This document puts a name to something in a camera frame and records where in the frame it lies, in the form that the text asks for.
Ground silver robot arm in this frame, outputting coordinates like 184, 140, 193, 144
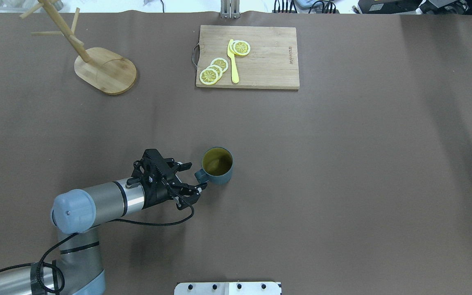
0, 149, 208, 295

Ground yellow plastic knife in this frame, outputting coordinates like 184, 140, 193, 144
227, 39, 240, 84

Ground white pillar with base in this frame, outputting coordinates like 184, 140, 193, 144
174, 281, 282, 295

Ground wooden cup rack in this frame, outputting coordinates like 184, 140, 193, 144
19, 0, 138, 95

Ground lemon slice pair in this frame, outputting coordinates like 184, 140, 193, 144
199, 57, 229, 86

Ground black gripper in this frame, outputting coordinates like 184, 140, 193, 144
127, 149, 208, 209

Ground wooden cutting board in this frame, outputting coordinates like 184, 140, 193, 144
195, 25, 300, 90

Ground dark blue mug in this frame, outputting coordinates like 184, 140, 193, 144
194, 146, 234, 185

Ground aluminium frame post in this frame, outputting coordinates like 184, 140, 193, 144
220, 0, 241, 19

